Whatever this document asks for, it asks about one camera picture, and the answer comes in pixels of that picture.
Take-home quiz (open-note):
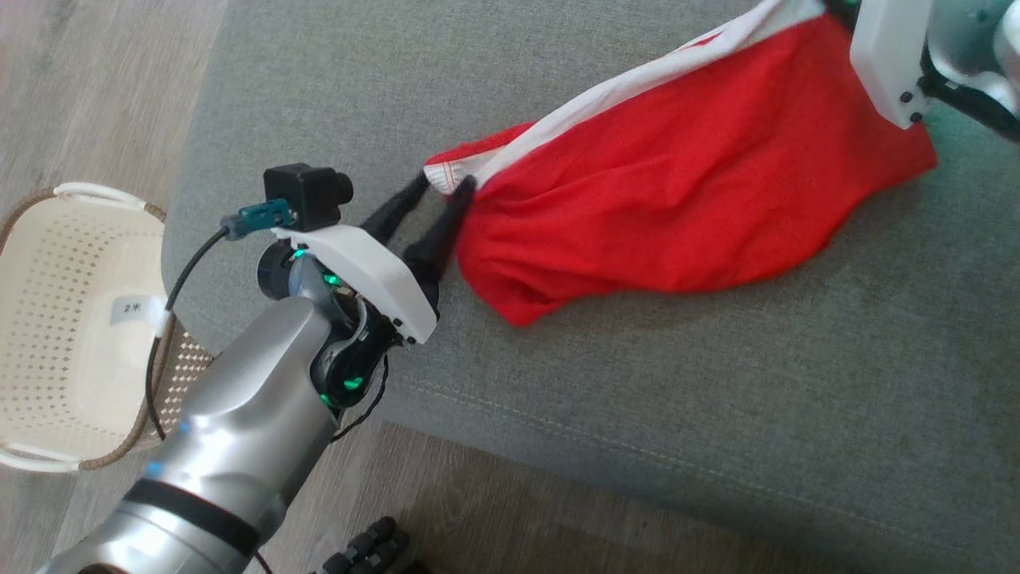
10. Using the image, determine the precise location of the black left camera cable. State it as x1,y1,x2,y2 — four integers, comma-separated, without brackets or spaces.
145,226,233,441

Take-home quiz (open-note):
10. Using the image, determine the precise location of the thin black left gripper cable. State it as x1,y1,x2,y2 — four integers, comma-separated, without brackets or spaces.
330,354,390,444

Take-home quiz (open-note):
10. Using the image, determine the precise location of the white cable label tag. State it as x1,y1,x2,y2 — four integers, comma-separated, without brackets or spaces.
110,296,174,336

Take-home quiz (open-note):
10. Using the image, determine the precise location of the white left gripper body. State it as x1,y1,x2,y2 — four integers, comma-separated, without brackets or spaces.
271,225,440,346

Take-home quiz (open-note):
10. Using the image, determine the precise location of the teal left camera connector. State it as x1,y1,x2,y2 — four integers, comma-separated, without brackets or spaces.
221,199,293,242

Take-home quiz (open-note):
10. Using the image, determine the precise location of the red shorts white stripe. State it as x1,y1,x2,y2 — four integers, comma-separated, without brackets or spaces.
423,0,940,328

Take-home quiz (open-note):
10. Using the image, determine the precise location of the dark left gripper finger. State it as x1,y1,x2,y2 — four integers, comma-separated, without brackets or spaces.
403,175,478,285
362,171,432,243

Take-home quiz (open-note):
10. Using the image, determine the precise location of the grey fabric sofa seat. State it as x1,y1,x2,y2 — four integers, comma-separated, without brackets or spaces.
159,0,1020,574

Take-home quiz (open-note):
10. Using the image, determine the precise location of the cream perforated laundry basket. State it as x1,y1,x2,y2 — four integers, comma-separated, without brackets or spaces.
0,182,217,474

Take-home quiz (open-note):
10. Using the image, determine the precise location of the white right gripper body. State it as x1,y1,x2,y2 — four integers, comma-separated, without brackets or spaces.
849,0,937,131

